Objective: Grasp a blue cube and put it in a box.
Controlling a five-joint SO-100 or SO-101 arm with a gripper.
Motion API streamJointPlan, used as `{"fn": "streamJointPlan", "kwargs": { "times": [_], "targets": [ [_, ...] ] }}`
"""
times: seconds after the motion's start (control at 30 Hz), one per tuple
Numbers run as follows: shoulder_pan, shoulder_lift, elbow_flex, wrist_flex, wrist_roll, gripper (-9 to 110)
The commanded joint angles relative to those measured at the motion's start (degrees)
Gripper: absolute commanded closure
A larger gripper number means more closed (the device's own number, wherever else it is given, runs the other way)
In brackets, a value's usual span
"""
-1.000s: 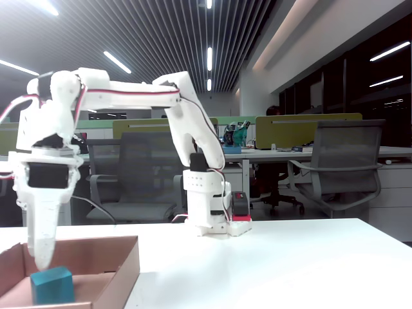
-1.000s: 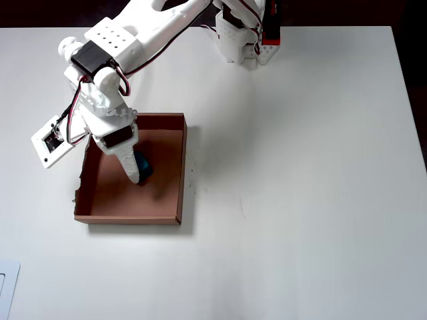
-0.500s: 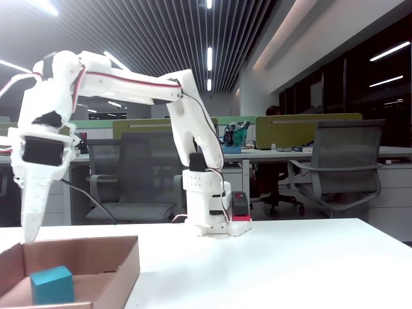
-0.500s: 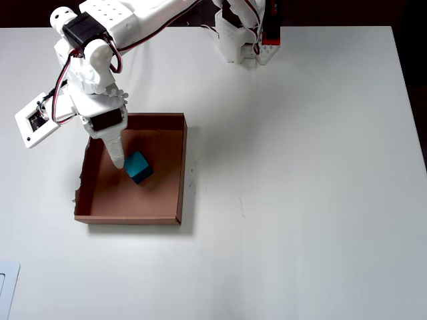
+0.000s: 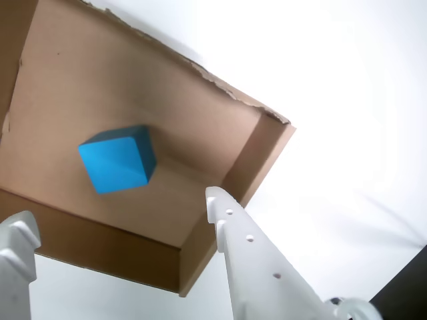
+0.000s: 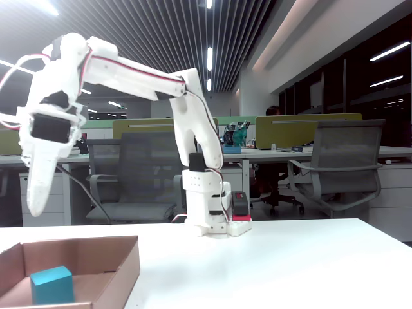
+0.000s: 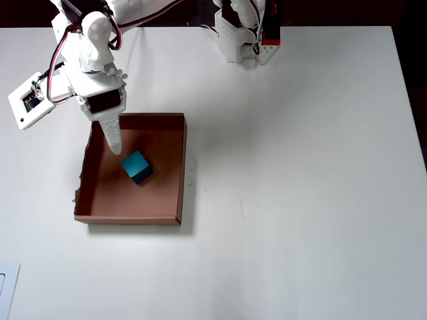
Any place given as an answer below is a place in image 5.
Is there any brown cardboard box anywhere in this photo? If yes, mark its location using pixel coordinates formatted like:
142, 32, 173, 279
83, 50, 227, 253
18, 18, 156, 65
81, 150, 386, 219
0, 0, 298, 299

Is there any blue cube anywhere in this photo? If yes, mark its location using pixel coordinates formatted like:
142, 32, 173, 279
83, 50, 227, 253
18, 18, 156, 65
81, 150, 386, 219
77, 125, 158, 196

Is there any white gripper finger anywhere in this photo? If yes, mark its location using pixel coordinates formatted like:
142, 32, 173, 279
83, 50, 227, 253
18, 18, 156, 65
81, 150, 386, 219
0, 210, 43, 320
204, 185, 338, 320

